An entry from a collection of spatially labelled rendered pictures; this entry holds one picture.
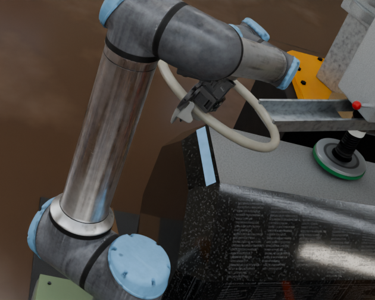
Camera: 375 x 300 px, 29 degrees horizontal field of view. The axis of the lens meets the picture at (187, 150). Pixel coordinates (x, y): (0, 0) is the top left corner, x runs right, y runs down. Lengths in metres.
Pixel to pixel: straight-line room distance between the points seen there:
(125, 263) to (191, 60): 0.51
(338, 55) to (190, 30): 2.19
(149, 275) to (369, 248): 1.34
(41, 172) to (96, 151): 2.08
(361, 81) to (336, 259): 0.65
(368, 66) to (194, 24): 1.37
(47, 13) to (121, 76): 3.46
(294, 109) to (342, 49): 0.88
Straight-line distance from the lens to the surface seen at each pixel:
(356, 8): 3.33
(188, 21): 1.33
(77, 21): 4.86
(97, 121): 1.48
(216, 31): 1.35
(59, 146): 3.76
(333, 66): 3.49
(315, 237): 2.68
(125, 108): 1.45
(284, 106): 2.59
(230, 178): 2.55
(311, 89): 3.45
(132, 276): 1.60
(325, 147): 2.87
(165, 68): 2.20
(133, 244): 1.66
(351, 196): 2.78
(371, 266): 2.81
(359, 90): 2.66
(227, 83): 2.06
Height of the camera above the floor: 2.35
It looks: 36 degrees down
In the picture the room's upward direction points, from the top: 23 degrees clockwise
